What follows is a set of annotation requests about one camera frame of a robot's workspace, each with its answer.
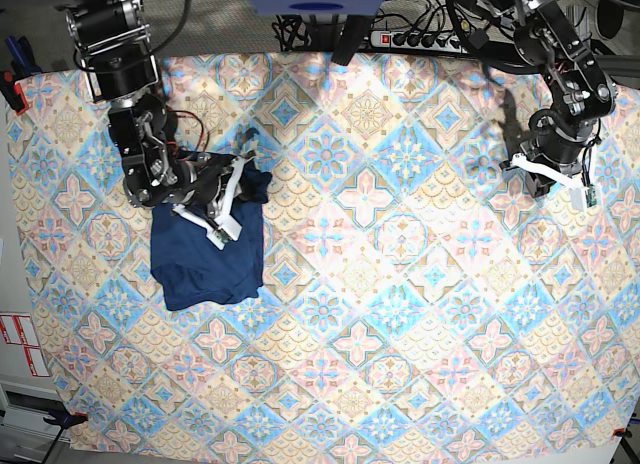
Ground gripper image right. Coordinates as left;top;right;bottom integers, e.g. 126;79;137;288
500;109;600;212

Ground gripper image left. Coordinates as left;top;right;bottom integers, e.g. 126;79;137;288
169;128;256;249

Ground blue long-sleeve T-shirt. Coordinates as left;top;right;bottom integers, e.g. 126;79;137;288
150;163;272;311

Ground patterned tile tablecloth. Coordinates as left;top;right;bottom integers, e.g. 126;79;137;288
6;53;639;463

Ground white power strip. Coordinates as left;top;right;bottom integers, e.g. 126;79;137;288
369;30;466;53

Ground red white label stickers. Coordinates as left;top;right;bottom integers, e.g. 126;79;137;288
1;314;50;378

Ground black clamp lower left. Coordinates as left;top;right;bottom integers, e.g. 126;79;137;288
43;410;88;430

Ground red black clamp left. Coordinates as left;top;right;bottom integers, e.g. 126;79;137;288
1;71;29;115

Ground black clamp lower right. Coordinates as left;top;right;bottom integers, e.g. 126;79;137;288
613;428;633;439

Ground blue clamp upper left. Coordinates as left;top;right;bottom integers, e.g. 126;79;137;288
5;36;42;79

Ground black center post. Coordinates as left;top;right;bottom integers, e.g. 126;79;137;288
331;15;374;67

